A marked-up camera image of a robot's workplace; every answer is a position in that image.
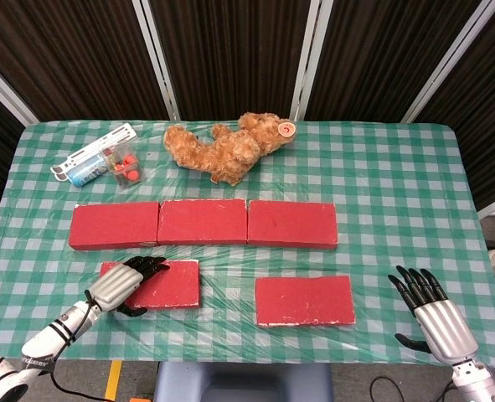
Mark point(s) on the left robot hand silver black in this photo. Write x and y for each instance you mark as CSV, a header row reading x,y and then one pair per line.
x,y
115,287

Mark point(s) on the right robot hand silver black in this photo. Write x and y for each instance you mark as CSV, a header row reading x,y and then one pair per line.
x,y
444,326

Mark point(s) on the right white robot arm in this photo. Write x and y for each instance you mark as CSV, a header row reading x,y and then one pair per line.
x,y
475,383

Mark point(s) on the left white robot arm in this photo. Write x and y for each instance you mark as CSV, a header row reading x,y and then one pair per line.
x,y
50,335

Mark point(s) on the yellow floor tape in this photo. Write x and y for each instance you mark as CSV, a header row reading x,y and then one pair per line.
x,y
113,381

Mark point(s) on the blue white can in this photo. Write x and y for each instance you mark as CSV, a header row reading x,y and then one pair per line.
x,y
86,171

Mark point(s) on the clear cup with red caps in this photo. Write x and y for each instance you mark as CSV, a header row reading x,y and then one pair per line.
x,y
125,167

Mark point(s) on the green white checkered tablecloth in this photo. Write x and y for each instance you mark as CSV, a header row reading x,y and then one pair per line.
x,y
398,188

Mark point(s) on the white slotted plastic strip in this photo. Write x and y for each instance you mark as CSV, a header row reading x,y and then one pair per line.
x,y
106,139

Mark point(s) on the blue grey chair seat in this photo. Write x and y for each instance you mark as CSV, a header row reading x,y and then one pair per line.
x,y
243,383

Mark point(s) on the brown plush toy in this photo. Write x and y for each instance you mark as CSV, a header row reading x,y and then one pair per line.
x,y
226,155

